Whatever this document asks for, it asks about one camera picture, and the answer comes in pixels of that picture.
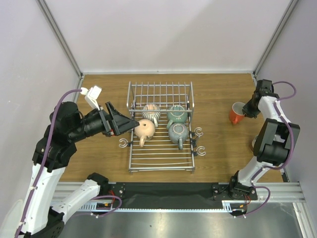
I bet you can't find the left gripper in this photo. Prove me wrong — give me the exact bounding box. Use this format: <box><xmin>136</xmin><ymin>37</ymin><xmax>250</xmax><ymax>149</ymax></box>
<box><xmin>69</xmin><ymin>101</ymin><xmax>140</xmax><ymax>141</ymax></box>

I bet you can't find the orange mug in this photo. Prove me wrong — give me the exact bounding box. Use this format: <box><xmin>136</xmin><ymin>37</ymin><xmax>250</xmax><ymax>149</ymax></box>
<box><xmin>229</xmin><ymin>102</ymin><xmax>245</xmax><ymax>125</ymax></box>

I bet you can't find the beige ceramic mug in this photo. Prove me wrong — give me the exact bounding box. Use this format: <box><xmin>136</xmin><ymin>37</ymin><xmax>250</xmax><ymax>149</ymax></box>
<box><xmin>134</xmin><ymin>119</ymin><xmax>156</xmax><ymax>147</ymax></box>

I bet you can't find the white ribbed mug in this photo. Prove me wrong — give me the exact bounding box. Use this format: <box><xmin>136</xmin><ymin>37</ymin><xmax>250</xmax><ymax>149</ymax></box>
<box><xmin>142</xmin><ymin>104</ymin><xmax>161</xmax><ymax>128</ymax></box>

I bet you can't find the teal ceramic mug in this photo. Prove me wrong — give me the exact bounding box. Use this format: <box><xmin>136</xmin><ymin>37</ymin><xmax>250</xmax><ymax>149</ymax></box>
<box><xmin>166</xmin><ymin>105</ymin><xmax>187</xmax><ymax>129</ymax></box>

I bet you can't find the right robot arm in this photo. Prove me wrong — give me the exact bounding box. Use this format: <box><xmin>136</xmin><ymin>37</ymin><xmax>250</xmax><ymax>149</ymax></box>
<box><xmin>228</xmin><ymin>79</ymin><xmax>300</xmax><ymax>199</ymax></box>

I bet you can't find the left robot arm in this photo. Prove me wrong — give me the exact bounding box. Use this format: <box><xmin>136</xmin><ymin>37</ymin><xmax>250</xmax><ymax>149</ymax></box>
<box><xmin>15</xmin><ymin>102</ymin><xmax>139</xmax><ymax>238</ymax></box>

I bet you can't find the steel tumbler cup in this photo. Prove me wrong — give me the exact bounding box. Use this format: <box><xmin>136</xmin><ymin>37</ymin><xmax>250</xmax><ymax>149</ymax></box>
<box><xmin>250</xmin><ymin>139</ymin><xmax>255</xmax><ymax>152</ymax></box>

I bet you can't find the black base mat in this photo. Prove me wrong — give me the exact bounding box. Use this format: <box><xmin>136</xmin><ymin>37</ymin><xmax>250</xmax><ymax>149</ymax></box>
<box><xmin>107</xmin><ymin>182</ymin><xmax>232</xmax><ymax>210</ymax></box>

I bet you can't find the metal wire dish rack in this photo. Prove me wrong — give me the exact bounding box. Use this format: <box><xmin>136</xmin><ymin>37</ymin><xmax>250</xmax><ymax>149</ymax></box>
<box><xmin>126</xmin><ymin>82</ymin><xmax>195</xmax><ymax>172</ymax></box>

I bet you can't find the white cable duct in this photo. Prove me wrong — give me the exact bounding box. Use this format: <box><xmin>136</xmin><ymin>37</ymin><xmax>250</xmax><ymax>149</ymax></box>
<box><xmin>75</xmin><ymin>200</ymin><xmax>247</xmax><ymax>215</ymax></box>

